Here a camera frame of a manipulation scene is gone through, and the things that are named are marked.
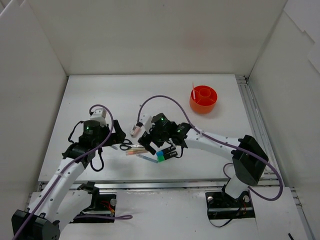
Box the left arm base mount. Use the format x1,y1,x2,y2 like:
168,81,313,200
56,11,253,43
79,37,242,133
70,181,117,224

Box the aluminium rail frame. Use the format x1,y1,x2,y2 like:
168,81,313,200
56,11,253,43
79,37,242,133
37,74,316,240

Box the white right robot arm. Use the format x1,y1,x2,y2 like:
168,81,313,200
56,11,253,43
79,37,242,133
138,113,269,206

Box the black handled scissors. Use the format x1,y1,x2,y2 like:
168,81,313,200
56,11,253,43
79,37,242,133
119,138,142,151

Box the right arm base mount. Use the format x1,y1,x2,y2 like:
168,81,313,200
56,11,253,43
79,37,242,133
205,191,256,220

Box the pink white mini stapler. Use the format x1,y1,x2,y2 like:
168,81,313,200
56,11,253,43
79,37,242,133
129,125,141,138

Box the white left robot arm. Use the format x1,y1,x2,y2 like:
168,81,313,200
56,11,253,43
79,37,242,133
11,120,126,240

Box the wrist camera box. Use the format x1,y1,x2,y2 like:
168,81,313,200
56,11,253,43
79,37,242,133
139,113,153,134
89,108,107,127

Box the orange round divided container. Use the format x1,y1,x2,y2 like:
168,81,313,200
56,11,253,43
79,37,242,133
189,85,218,115

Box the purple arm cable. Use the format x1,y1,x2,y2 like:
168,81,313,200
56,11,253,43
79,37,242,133
136,94,284,202
11,104,133,240

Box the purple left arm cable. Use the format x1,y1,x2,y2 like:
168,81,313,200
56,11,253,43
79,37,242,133
11,104,133,240

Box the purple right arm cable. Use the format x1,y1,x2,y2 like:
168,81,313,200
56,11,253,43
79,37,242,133
136,94,284,202

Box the yellow slim highlighter pen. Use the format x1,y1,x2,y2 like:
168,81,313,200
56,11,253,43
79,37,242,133
125,147,148,155

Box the green capped black highlighter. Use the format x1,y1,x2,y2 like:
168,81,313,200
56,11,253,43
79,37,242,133
157,151,178,163

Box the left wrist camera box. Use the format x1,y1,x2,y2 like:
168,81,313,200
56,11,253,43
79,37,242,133
89,108,107,127

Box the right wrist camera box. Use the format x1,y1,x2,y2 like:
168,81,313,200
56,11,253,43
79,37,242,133
139,113,153,134

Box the blue slim highlighter pen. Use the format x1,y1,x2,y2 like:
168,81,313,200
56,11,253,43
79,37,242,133
136,154,158,164

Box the blue capped black highlighter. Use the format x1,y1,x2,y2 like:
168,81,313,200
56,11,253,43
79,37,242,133
156,146,176,157

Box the orange slim highlighter pen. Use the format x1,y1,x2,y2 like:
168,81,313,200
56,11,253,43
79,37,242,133
125,149,148,156

